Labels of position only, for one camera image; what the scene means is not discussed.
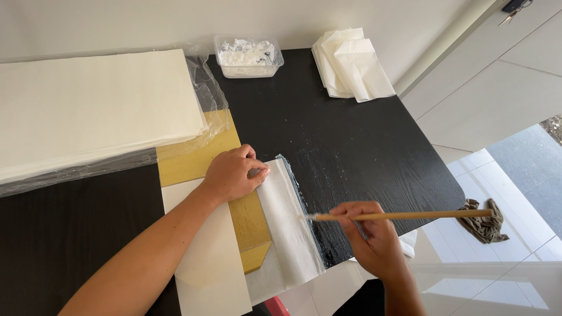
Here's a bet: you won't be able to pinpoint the person's right hand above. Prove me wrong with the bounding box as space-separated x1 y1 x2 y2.
329 201 409 281

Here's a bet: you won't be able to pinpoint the person's left hand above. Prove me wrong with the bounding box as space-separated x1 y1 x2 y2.
200 144 271 205

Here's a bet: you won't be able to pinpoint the wooden handle paste brush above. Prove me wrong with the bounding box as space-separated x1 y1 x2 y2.
303 209 495 223

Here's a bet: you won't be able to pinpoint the thin white paper sheet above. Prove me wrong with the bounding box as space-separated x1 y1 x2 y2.
245 158 327 304

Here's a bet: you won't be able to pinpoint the white cloth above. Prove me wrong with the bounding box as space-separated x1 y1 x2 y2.
399 229 419 259

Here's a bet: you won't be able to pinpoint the gold paper sheet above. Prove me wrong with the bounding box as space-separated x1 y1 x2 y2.
156 110 273 275

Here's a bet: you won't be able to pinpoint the person's black clothing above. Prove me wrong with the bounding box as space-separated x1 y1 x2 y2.
332 278 388 316

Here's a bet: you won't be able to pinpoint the clear plastic wrap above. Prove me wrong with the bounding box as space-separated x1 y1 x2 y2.
0 42 232 198

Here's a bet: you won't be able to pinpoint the white card sheet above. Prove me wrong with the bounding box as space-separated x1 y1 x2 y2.
161 178 253 316

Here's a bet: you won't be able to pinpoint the grey cloth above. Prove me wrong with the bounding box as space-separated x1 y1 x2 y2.
456 198 510 245

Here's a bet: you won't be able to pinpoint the red object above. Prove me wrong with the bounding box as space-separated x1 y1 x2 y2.
263 296 291 316

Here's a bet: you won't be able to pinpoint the clear tub of white paste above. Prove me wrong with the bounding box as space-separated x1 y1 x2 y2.
213 35 285 80

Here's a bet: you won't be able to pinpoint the stack of white paper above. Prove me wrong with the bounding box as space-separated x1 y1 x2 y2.
0 49 210 185

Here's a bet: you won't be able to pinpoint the pile of folded white papers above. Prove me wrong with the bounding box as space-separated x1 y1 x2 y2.
311 28 397 104

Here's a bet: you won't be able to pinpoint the scissors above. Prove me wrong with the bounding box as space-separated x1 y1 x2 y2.
498 0 534 27

